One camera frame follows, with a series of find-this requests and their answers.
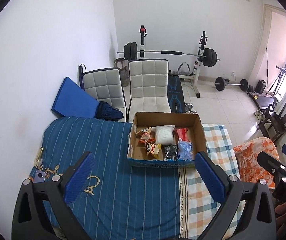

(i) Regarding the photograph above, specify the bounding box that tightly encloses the blue tissue pack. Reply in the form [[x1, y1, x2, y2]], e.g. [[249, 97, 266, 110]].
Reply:
[[178, 139, 193, 160]]

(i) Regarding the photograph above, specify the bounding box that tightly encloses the black snack bag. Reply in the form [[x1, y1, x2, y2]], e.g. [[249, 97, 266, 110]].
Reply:
[[163, 145, 178, 161]]

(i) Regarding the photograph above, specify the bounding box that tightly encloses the yellow panda snack bag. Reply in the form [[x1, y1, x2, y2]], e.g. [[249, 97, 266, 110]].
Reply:
[[145, 141, 162, 159]]

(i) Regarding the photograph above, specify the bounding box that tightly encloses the orange panda snack bag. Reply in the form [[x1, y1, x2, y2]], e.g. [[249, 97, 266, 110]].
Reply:
[[135, 127, 155, 146]]

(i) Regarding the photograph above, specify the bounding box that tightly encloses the white soft pouch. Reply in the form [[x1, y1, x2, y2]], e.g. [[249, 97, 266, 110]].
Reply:
[[152, 125, 176, 145]]

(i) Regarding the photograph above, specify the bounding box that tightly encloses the orange floral cloth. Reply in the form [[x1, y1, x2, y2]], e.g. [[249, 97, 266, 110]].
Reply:
[[233, 137, 279, 189]]

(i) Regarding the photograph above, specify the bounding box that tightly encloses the dark wooden chair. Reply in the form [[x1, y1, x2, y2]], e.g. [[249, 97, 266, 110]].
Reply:
[[257, 102, 286, 142]]

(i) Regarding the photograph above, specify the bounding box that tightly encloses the smartphone on cushion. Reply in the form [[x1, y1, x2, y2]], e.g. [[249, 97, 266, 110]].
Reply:
[[34, 170, 46, 183]]

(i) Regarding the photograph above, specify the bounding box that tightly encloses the treadmill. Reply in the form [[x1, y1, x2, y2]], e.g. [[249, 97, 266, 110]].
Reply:
[[247, 80, 278, 111]]

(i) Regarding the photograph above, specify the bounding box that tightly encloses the red snack packet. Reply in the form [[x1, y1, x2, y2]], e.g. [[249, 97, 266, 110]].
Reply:
[[174, 128, 190, 142]]

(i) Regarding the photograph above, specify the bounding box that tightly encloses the floor barbell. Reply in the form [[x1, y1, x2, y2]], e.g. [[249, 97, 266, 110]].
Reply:
[[214, 77, 249, 92]]

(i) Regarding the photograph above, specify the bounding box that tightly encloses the black blue bench pad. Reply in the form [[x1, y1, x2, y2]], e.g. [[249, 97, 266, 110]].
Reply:
[[167, 75, 185, 113]]

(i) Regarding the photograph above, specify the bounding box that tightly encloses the open cardboard box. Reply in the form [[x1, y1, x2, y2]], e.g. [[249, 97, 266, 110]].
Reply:
[[127, 112, 207, 168]]

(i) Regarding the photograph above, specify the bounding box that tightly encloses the barbell on rack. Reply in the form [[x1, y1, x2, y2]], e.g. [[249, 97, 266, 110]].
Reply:
[[117, 42, 220, 67]]

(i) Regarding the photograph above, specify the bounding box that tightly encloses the white weight bench rack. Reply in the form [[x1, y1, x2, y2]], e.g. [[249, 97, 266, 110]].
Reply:
[[136, 25, 208, 98]]

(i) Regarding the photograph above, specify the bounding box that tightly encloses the blue foam mat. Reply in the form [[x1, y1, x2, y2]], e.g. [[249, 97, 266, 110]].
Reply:
[[52, 77, 99, 118]]

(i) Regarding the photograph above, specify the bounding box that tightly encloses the dark blue crumpled cloth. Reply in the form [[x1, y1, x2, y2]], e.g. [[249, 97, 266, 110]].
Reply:
[[95, 101, 124, 121]]

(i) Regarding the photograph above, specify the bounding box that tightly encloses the right white quilted chair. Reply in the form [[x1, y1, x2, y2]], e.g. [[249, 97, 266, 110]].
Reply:
[[128, 59, 171, 121]]

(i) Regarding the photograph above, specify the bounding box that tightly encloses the white quilted chair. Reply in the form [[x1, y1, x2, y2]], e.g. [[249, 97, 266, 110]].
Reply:
[[82, 67, 127, 121], [128, 59, 171, 121]]

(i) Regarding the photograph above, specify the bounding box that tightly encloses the left white quilted chair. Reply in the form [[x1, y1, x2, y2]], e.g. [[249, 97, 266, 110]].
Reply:
[[82, 67, 127, 121]]

